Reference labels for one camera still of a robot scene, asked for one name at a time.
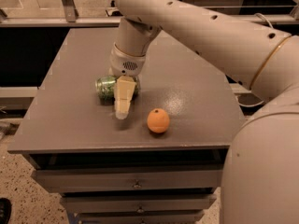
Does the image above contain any grey drawer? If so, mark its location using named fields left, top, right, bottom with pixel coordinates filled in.
left=32, top=165, right=222, bottom=193
left=61, top=194, right=216, bottom=213
left=78, top=210, right=204, bottom=224

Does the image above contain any bottom grey drawer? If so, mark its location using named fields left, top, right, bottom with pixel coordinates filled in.
left=78, top=210, right=204, bottom=224

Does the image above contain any metal railing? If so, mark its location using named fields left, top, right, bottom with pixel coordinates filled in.
left=0, top=0, right=299, bottom=27

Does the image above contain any green soda can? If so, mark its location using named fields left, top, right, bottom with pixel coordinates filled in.
left=94, top=75, right=140, bottom=102

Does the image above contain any black shoe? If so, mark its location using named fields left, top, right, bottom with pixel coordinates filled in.
left=0, top=198, right=12, bottom=224

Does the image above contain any orange fruit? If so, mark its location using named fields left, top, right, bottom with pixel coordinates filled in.
left=147, top=108, right=170, bottom=133

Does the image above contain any top grey drawer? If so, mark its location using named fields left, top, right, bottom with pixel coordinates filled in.
left=32, top=165, right=222, bottom=193

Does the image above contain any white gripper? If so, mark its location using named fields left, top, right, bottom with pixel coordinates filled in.
left=110, top=44, right=146, bottom=119

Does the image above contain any middle grey drawer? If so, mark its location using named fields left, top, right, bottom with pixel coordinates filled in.
left=61, top=194, right=216, bottom=213

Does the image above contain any grey drawer cabinet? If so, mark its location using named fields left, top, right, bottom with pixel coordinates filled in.
left=7, top=27, right=247, bottom=224

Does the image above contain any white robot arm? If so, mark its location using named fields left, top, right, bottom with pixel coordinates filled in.
left=112, top=0, right=299, bottom=224

